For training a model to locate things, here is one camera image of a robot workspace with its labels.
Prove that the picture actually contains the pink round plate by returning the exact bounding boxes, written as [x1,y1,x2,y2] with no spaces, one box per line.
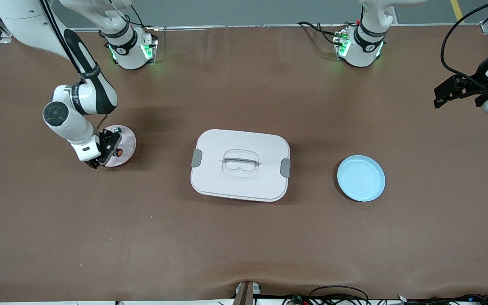
[102,125,137,167]

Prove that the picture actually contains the blue round plate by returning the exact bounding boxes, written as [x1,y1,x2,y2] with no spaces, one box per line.
[337,155,386,202]

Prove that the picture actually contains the white lidded storage container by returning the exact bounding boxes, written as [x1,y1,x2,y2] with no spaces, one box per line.
[190,129,291,202]

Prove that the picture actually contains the brown table cover sheet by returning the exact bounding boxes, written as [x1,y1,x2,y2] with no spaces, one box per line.
[0,25,488,302]

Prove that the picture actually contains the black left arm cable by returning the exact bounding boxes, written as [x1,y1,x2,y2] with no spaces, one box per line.
[440,0,488,85]

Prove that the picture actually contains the black arm base cable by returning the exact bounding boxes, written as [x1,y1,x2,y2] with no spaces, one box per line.
[297,20,348,45]

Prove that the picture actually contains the metal table edge rail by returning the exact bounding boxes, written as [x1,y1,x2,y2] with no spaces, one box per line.
[70,25,484,33]

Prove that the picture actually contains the metal table edge bracket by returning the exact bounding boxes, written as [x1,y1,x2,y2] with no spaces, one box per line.
[233,281,261,305]

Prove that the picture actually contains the black cable bundle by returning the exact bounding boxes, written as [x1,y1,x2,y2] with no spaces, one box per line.
[396,294,488,305]

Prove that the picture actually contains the black looped cable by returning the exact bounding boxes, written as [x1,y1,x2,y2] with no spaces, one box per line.
[308,285,370,305]

